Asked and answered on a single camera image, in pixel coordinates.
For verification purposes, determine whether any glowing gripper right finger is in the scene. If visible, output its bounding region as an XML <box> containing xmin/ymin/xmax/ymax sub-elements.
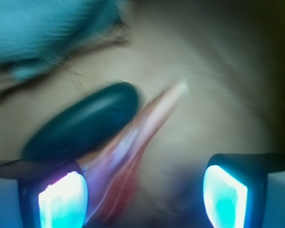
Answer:
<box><xmin>203</xmin><ymin>153</ymin><xmax>285</xmax><ymax>228</ymax></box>

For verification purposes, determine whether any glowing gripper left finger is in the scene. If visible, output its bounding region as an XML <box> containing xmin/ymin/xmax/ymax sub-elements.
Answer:
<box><xmin>18</xmin><ymin>161</ymin><xmax>88</xmax><ymax>228</ymax></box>

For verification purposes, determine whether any orange spiral conch shell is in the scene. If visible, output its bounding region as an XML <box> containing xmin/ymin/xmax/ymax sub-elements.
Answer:
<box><xmin>77</xmin><ymin>80</ymin><xmax>189</xmax><ymax>225</ymax></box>

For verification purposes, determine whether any dark green oval stone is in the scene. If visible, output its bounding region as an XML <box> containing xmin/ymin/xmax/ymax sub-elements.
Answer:
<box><xmin>22</xmin><ymin>82</ymin><xmax>140</xmax><ymax>161</ymax></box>

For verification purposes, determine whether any brown paper bag bin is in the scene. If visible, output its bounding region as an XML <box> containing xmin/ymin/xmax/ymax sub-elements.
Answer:
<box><xmin>0</xmin><ymin>0</ymin><xmax>285</xmax><ymax>228</ymax></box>

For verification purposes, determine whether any teal microfiber cloth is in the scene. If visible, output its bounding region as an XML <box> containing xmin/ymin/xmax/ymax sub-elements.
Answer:
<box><xmin>0</xmin><ymin>0</ymin><xmax>128</xmax><ymax>80</ymax></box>

